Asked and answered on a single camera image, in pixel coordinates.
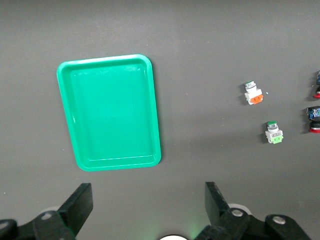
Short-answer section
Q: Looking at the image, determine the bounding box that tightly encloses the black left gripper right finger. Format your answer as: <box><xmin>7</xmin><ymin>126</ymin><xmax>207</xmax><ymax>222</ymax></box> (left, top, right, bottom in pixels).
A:
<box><xmin>194</xmin><ymin>181</ymin><xmax>312</xmax><ymax>240</ymax></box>

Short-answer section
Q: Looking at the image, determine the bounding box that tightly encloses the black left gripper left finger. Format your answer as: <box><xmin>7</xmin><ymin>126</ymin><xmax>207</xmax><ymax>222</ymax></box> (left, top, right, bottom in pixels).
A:
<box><xmin>0</xmin><ymin>182</ymin><xmax>94</xmax><ymax>240</ymax></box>

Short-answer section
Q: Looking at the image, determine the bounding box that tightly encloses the green button with orange base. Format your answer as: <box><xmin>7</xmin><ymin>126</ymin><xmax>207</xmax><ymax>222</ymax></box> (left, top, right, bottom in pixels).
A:
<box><xmin>243</xmin><ymin>81</ymin><xmax>265</xmax><ymax>106</ymax></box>

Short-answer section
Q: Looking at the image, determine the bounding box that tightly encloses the green plastic tray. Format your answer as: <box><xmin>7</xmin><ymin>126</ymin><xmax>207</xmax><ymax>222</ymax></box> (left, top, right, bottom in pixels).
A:
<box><xmin>56</xmin><ymin>53</ymin><xmax>162</xmax><ymax>172</ymax></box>

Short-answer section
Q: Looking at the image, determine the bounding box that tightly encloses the red push button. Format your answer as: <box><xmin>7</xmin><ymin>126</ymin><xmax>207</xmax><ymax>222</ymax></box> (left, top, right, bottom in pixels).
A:
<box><xmin>306</xmin><ymin>106</ymin><xmax>320</xmax><ymax>134</ymax></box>
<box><xmin>313</xmin><ymin>70</ymin><xmax>320</xmax><ymax>99</ymax></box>

